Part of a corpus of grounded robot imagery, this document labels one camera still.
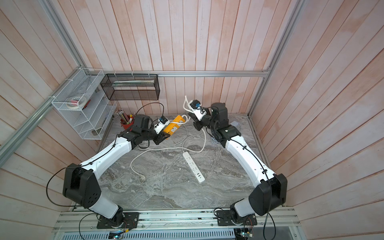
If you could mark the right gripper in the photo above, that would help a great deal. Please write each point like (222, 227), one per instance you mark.
(198, 125)

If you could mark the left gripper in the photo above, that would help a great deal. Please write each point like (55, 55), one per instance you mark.
(160, 137)

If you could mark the yellow power strip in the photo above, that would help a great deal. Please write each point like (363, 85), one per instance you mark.
(174, 125)

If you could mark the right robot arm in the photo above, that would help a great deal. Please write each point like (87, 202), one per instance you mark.
(270, 189)

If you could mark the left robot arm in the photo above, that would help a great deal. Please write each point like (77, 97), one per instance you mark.
(81, 181)

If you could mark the grey power strip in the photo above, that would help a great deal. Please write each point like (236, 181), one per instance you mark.
(235, 124)

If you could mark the white power strip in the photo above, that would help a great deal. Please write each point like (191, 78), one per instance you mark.
(194, 168)

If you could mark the red metal pencil cup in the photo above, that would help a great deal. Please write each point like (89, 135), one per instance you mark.
(128, 124)

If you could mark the pencils and pens bundle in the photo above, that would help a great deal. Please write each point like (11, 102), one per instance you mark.
(125, 118)

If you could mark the tape roll on shelf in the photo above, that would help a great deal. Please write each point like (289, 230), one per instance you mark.
(76, 102)

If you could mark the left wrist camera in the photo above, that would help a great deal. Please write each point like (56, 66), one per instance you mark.
(161, 124)

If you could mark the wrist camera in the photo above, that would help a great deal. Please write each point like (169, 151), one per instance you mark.
(197, 112)
(161, 124)

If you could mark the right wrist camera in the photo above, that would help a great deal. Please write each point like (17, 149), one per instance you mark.
(197, 112)

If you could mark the black mesh wall basket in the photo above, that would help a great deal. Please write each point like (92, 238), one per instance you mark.
(131, 87)

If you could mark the white wire mesh shelf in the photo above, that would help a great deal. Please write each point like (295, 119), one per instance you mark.
(90, 122)

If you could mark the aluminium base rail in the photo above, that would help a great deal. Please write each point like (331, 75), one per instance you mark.
(180, 224)

